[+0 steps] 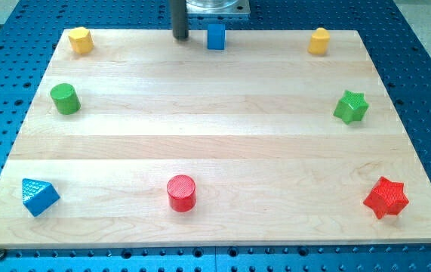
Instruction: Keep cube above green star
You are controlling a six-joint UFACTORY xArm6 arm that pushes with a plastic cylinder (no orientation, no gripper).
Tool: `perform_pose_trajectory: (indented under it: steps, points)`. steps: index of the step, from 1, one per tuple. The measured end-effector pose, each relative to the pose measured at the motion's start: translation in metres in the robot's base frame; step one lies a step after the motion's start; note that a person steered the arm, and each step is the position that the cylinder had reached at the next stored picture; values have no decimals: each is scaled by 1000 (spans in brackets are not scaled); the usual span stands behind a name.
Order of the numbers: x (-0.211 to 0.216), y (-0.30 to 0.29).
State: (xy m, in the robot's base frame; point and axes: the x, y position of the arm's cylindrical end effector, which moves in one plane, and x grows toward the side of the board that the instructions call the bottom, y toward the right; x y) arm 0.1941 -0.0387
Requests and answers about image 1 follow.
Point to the blue cube block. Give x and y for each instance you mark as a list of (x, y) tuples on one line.
[(216, 36)]

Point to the green star block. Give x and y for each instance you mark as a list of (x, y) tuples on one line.
[(351, 107)]

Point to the red star block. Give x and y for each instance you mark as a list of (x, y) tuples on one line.
[(386, 198)]

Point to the red cylinder block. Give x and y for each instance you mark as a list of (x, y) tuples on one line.
[(181, 191)]

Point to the light wooden board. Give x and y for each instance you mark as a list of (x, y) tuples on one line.
[(252, 125)]

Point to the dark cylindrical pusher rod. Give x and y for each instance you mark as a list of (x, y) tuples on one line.
[(179, 19)]

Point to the yellow heart block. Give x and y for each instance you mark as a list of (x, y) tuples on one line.
[(319, 41)]

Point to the green cylinder block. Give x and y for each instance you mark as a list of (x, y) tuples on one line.
[(65, 99)]

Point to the yellow hexagon block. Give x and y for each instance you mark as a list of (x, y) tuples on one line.
[(81, 40)]

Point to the blue triangle block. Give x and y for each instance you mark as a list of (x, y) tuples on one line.
[(37, 196)]

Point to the blue perforated metal table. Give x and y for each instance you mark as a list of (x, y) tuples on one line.
[(28, 39)]

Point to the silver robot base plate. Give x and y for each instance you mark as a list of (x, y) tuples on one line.
[(219, 7)]

